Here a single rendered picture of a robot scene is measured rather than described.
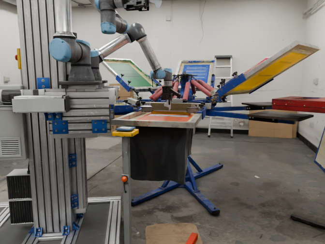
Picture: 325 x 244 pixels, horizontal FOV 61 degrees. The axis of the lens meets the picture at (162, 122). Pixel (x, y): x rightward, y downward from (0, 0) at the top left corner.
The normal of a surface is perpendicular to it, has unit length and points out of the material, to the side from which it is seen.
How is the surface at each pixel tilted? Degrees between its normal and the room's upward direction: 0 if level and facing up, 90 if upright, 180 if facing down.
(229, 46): 90
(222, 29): 90
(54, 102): 90
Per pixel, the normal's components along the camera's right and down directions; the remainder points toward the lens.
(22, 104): 0.12, 0.15
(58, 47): -0.32, 0.28
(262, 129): -0.22, -0.11
